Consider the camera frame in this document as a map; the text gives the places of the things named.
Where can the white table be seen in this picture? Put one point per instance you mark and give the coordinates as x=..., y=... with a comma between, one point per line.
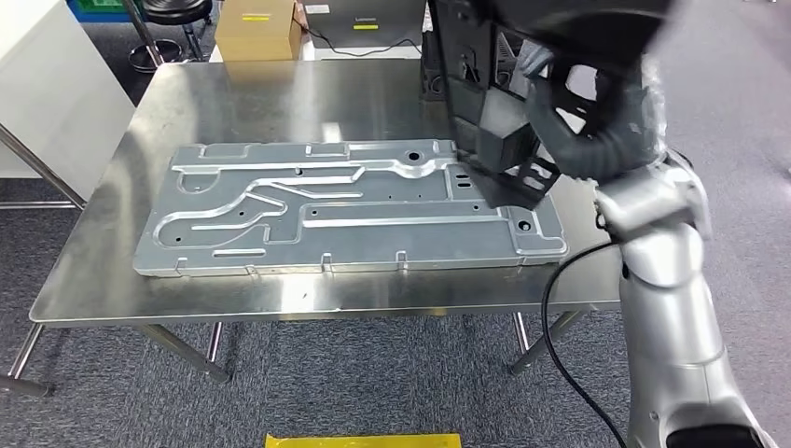
x=309, y=57

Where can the black plastic plate frame part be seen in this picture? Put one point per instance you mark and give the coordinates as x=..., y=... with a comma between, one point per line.
x=476, y=93

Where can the stainless steel workbench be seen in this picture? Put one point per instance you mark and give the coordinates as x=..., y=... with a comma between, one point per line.
x=309, y=297

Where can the black round stool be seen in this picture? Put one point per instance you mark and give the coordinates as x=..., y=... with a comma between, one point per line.
x=176, y=9

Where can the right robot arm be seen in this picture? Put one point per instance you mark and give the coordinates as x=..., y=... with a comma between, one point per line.
x=667, y=340

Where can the grey case with yellow label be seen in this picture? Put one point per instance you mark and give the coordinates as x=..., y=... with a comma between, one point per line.
x=364, y=12

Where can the grey stamped metal plate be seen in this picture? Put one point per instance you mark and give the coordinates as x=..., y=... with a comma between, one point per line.
x=371, y=235

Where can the black rectangular box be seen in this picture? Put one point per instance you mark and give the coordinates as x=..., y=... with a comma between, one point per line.
x=432, y=80

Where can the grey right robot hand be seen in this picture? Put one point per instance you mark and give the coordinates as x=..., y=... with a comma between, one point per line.
x=535, y=64

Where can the green plastic crate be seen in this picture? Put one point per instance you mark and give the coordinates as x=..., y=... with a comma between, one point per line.
x=92, y=7

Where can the cardboard box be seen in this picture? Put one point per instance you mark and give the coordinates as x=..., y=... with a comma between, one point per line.
x=256, y=37

